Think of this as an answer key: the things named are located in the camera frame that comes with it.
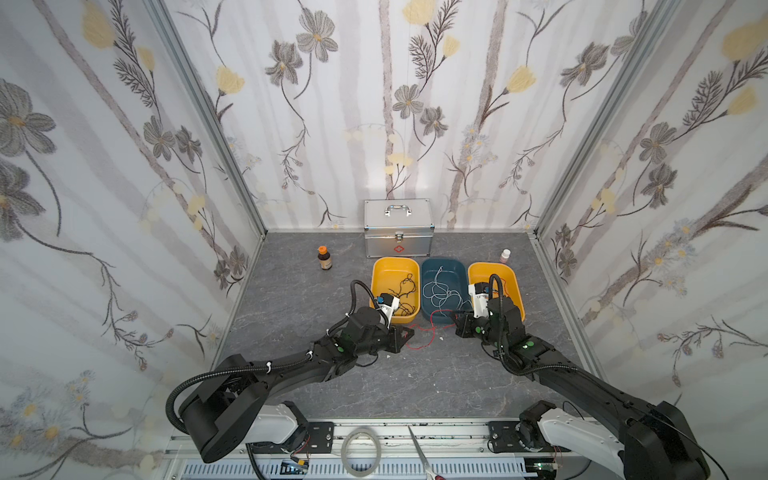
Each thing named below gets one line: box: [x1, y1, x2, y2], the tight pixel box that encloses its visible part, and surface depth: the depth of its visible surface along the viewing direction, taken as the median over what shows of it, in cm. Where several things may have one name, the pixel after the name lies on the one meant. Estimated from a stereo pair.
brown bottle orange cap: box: [317, 245, 333, 271], surface depth 107 cm
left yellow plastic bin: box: [369, 257, 421, 324], surface depth 105 cm
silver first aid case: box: [364, 198, 435, 258], surface depth 107 cm
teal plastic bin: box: [421, 257, 472, 324], surface depth 104 cm
